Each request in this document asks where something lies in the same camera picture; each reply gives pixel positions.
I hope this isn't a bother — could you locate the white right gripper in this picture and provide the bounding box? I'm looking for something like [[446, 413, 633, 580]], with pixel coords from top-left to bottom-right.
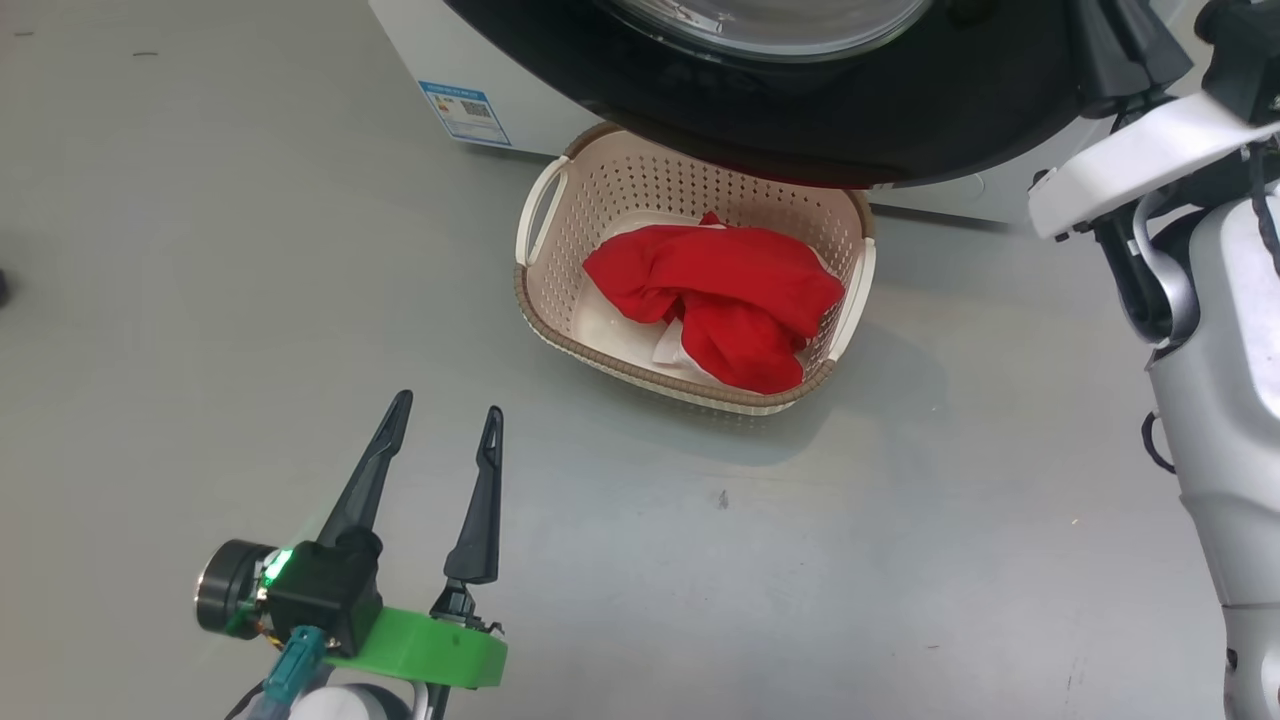
[[1028, 0, 1280, 239]]

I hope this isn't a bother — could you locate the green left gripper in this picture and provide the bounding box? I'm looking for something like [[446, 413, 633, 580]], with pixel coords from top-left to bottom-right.
[[317, 390, 508, 689]]

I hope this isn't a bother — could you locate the washing machine glass door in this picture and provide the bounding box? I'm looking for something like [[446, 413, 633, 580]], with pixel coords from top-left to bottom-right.
[[445, 0, 1113, 189]]

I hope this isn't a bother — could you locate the white cloth garment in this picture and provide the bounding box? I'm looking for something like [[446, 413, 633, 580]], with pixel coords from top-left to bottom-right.
[[570, 218, 833, 379]]

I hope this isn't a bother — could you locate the red garment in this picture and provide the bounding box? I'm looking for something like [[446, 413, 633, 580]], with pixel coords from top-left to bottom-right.
[[583, 212, 846, 394]]

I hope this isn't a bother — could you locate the cream perforated basket brown rim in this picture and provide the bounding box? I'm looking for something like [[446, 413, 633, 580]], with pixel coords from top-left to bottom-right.
[[514, 122, 877, 416]]

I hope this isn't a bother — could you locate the white front-load washing machine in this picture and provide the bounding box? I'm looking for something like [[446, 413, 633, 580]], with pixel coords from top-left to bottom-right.
[[368, 0, 1280, 229]]

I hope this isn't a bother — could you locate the blue energy label sticker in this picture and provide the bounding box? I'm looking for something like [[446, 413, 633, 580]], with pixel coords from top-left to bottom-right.
[[420, 80, 511, 148]]

